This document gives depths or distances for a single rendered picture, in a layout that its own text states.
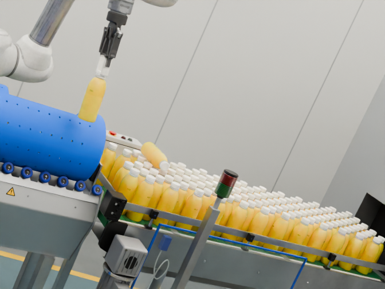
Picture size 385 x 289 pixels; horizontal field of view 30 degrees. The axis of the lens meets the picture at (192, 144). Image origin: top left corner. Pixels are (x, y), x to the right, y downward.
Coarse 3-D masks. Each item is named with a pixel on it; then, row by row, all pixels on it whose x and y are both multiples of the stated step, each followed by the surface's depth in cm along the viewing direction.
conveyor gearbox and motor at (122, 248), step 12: (120, 240) 277; (132, 240) 282; (108, 252) 282; (120, 252) 274; (132, 252) 276; (144, 252) 278; (108, 264) 280; (120, 264) 275; (132, 264) 277; (108, 276) 279; (120, 276) 276; (132, 276) 280; (96, 288) 283; (108, 288) 279; (120, 288) 275
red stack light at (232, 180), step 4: (224, 176) 279; (228, 176) 278; (220, 180) 280; (224, 180) 279; (228, 180) 278; (232, 180) 278; (236, 180) 280; (224, 184) 279; (228, 184) 278; (232, 184) 279
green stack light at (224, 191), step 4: (220, 184) 280; (216, 188) 281; (220, 188) 279; (224, 188) 279; (228, 188) 279; (232, 188) 280; (216, 192) 280; (220, 192) 279; (224, 192) 279; (228, 192) 280; (220, 196) 280; (224, 196) 280; (228, 196) 281
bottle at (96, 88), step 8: (96, 80) 265; (104, 80) 267; (88, 88) 266; (96, 88) 265; (104, 88) 267; (88, 96) 266; (96, 96) 266; (88, 104) 266; (96, 104) 266; (80, 112) 267; (88, 112) 266; (96, 112) 268; (88, 120) 267
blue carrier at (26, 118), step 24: (0, 96) 260; (0, 120) 258; (24, 120) 262; (48, 120) 268; (72, 120) 274; (96, 120) 282; (0, 144) 261; (24, 144) 264; (48, 144) 268; (72, 144) 273; (96, 144) 278; (48, 168) 275; (72, 168) 277
